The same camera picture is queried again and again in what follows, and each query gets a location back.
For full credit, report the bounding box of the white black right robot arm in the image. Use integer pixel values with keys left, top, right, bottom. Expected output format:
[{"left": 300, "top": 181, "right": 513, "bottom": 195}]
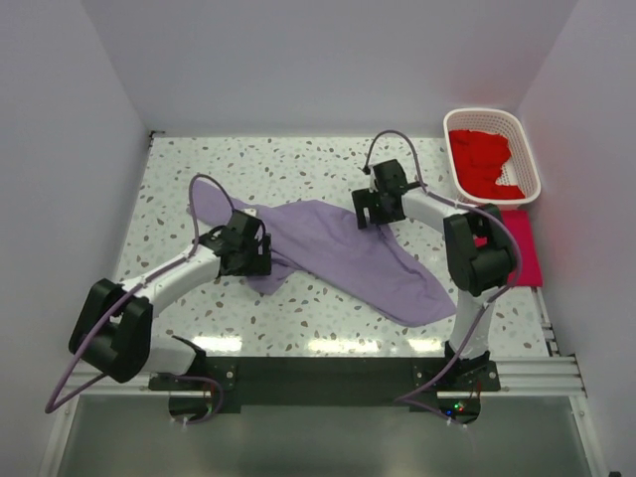
[{"left": 352, "top": 159, "right": 520, "bottom": 363}]

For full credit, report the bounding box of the aluminium right side rail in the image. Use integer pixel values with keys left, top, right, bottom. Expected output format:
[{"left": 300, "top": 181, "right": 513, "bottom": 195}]
[{"left": 532, "top": 287, "right": 560, "bottom": 357}]

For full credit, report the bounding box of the white perforated plastic basket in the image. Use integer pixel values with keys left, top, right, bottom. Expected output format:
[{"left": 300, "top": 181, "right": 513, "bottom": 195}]
[{"left": 443, "top": 107, "right": 542, "bottom": 210}]

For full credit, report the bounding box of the purple t shirt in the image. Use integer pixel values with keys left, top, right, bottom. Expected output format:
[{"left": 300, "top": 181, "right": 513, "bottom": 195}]
[{"left": 193, "top": 179, "right": 456, "bottom": 327}]

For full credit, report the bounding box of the red t shirt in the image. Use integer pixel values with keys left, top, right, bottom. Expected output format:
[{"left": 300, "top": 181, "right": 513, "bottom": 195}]
[{"left": 449, "top": 130, "right": 526, "bottom": 200}]

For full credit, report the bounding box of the folded pink t shirt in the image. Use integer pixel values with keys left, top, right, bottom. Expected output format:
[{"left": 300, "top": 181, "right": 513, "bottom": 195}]
[{"left": 500, "top": 210, "right": 544, "bottom": 287}]

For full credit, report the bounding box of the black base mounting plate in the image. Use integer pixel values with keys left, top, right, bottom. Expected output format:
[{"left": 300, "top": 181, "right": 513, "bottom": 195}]
[{"left": 148, "top": 357, "right": 501, "bottom": 423}]

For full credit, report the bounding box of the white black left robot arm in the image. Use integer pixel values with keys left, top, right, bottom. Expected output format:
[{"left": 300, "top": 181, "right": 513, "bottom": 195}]
[{"left": 69, "top": 209, "right": 271, "bottom": 383}]

